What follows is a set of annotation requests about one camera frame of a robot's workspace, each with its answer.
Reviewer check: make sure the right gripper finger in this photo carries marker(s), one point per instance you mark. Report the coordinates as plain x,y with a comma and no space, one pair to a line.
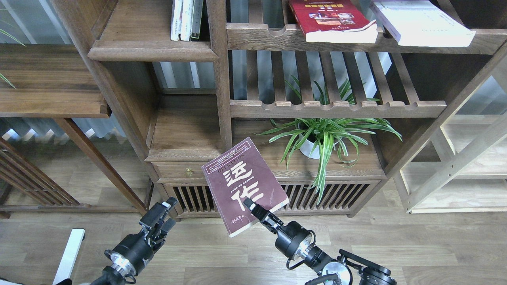
249,204

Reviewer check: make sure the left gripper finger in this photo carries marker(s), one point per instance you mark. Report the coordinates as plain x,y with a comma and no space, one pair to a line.
170,203
168,225

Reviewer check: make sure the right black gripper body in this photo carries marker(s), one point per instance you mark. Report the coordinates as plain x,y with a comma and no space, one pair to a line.
293,239

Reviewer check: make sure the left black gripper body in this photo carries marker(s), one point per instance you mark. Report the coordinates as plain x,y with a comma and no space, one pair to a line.
134,252

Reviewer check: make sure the white book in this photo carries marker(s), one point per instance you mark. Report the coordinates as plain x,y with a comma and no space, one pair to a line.
177,9
186,20
420,23

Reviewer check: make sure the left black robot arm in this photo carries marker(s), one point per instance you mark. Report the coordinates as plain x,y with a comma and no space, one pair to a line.
112,277

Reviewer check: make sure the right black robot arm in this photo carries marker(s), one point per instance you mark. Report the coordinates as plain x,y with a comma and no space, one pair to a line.
336,271

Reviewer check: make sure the light wooden shelf unit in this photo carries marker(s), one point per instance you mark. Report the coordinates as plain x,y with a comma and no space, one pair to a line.
469,174

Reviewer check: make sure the white bar on floor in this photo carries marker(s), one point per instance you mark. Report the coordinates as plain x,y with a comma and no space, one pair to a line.
69,256

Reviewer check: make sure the white plant pot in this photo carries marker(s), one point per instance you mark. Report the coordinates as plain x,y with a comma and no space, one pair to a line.
310,148

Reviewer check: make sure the dark wooden bookshelf unit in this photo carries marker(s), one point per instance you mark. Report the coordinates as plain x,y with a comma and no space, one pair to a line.
182,104

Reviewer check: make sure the green spider plant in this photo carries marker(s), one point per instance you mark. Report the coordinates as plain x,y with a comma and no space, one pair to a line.
327,135

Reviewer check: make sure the dark slatted wooden rack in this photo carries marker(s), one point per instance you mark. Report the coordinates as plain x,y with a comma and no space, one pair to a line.
19,173

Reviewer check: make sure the dark green upright book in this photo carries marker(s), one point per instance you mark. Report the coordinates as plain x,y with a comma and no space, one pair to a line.
196,19

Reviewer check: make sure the red book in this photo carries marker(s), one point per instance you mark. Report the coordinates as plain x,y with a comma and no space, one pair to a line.
333,21

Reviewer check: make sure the green leaves at left edge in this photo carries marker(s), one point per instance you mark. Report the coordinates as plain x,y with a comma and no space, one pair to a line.
8,46

